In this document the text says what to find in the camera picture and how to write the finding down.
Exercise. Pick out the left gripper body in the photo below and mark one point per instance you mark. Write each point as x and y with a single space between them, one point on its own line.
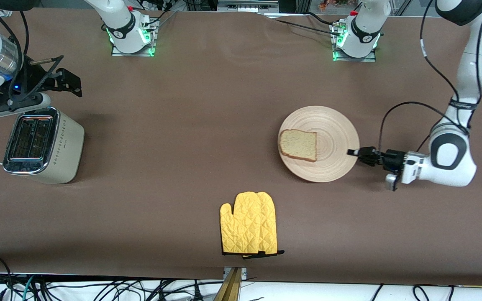
392 159

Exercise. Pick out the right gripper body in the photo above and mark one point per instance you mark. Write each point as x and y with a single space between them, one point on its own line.
33 79

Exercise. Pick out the round wooden plate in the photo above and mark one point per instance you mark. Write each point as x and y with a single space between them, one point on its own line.
333 142

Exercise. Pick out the slice of bread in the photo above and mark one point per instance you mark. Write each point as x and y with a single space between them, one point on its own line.
298 145

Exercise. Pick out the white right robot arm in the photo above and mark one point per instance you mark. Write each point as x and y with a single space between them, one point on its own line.
119 16

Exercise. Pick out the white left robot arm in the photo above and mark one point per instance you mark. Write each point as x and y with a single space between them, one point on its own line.
481 62

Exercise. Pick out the cream two-slot toaster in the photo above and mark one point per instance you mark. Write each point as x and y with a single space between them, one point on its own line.
63 142

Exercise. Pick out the yellow quilted oven mitt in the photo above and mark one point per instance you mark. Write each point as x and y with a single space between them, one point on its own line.
269 225
241 225

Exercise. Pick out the orange background object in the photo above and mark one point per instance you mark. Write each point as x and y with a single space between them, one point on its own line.
329 5

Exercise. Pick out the brass coloured bar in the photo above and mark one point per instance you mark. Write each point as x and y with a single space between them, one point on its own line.
230 288

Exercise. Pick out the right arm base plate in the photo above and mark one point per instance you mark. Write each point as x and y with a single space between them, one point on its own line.
119 53

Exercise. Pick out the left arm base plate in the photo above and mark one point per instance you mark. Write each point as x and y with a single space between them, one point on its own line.
366 59

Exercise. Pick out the small metal table bracket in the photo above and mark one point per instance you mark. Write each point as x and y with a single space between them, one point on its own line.
244 274

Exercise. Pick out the aluminium frame profile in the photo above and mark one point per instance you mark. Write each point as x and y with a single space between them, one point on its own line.
245 6

